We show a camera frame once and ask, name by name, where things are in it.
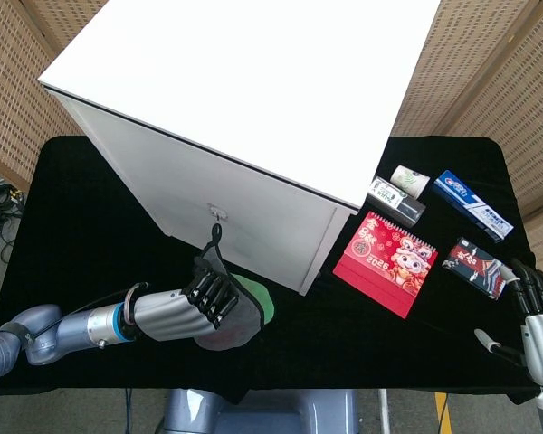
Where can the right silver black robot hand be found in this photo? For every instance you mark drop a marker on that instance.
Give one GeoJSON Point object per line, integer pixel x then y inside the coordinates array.
{"type": "Point", "coordinates": [540, 343]}

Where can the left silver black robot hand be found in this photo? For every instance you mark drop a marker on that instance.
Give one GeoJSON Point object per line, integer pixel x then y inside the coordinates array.
{"type": "Point", "coordinates": [172, 314]}

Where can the grey oven mitt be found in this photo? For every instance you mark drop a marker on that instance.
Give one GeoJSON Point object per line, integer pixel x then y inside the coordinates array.
{"type": "Point", "coordinates": [248, 314]}

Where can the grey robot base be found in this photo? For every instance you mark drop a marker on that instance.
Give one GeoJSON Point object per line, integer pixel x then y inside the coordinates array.
{"type": "Point", "coordinates": [262, 416]}

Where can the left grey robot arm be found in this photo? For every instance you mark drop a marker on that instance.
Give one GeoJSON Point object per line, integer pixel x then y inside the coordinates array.
{"type": "Point", "coordinates": [72, 330]}

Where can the small metal wall hook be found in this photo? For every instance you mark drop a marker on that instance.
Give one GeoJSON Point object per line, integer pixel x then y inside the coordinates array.
{"type": "Point", "coordinates": [217, 210]}

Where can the white cabinet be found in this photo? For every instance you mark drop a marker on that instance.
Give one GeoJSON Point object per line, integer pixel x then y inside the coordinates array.
{"type": "Point", "coordinates": [253, 90]}

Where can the black red patterned box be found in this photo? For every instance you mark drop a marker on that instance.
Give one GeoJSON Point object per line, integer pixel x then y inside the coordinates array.
{"type": "Point", "coordinates": [473, 266]}

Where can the blue toothpaste box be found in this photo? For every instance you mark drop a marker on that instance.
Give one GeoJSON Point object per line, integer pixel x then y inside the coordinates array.
{"type": "Point", "coordinates": [470, 204]}

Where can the red 2026 desk calendar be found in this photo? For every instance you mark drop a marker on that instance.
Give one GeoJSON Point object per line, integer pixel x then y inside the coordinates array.
{"type": "Point", "coordinates": [380, 273]}

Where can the woven rattan folding screen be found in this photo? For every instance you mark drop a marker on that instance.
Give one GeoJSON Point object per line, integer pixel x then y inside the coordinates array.
{"type": "Point", "coordinates": [502, 90]}

